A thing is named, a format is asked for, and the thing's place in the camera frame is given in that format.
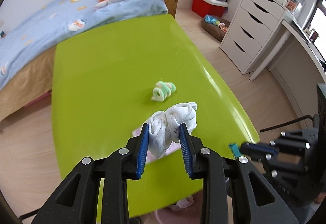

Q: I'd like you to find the purple paper packet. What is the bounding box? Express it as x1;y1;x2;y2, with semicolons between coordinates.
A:
146;140;181;164

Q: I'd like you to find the pink trash bin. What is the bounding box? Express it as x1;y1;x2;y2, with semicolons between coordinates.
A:
154;191;203;223

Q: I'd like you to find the green table cover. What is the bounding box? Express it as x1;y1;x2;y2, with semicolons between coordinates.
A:
50;14;260;219

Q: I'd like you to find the white drawer cabinet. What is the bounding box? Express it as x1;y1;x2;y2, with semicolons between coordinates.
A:
220;0;286;74

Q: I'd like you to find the white desk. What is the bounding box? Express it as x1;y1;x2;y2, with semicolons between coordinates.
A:
249;20;325;117

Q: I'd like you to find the teal binder clip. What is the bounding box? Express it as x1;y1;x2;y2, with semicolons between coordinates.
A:
228;143;242;159

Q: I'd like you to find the red storage box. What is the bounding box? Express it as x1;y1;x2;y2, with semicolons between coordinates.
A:
191;0;228;17

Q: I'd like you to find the green white striped sock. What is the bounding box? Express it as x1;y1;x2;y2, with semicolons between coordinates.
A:
151;81;176;102

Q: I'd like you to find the bed with blue blanket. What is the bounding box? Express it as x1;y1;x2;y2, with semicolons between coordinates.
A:
1;0;178;120

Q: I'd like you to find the brown pet bed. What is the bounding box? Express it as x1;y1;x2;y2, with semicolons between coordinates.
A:
200;15;230;42

